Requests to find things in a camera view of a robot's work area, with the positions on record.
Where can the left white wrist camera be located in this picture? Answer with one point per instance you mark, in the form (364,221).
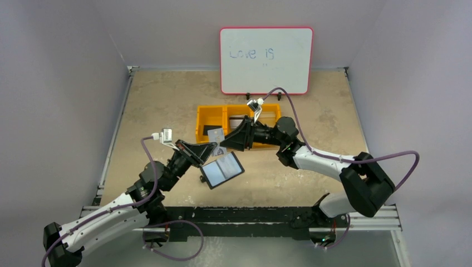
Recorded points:
(165,137)

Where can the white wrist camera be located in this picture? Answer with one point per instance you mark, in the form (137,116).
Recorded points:
(165,137)
(256,106)

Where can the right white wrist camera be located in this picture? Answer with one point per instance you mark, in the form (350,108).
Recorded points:
(256,106)

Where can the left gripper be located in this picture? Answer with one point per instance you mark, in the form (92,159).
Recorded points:
(197,154)

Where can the left yellow bin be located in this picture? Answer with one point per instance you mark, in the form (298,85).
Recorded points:
(207,116)

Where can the pink framed whiteboard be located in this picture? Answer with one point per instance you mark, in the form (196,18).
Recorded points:
(255,60)

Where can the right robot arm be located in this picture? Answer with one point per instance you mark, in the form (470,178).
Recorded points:
(366,185)

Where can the black card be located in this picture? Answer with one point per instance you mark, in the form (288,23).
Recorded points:
(207,128)

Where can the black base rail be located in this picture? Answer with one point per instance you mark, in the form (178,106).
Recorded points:
(239,221)

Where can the gold striped card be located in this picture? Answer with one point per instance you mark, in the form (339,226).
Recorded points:
(267,116)

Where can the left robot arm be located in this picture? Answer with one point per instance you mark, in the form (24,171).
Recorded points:
(64,244)

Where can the middle yellow bin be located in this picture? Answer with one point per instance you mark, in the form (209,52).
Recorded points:
(230,110)

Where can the aluminium frame rail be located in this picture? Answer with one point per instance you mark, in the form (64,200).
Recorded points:
(387,219)

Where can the black leather card holder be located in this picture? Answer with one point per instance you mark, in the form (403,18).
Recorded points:
(221,170)

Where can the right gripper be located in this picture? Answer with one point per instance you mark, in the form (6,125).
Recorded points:
(249,133)

